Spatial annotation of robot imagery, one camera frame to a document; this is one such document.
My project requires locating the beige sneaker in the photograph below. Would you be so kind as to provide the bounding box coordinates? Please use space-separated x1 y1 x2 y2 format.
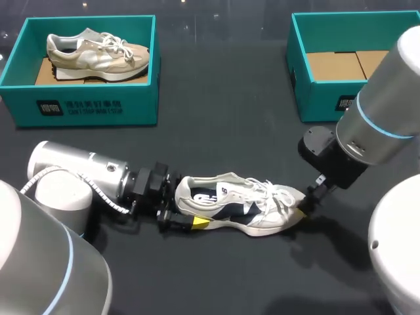
45 28 152 83

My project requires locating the white and navy sneaker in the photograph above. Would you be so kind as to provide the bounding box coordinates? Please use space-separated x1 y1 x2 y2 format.
175 172 306 238

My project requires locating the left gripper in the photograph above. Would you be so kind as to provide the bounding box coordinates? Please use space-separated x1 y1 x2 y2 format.
132 160 211 233

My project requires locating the white cable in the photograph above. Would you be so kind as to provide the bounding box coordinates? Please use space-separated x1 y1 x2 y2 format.
19 166 132 216

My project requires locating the black insole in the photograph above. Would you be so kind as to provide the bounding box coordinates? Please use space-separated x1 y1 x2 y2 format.
190 186 220 203

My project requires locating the teal shoebox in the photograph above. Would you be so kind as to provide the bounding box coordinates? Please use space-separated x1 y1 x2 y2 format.
0 14 162 128
285 11 420 124

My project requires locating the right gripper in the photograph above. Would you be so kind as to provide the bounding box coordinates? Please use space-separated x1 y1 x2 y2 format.
296 125 369 219

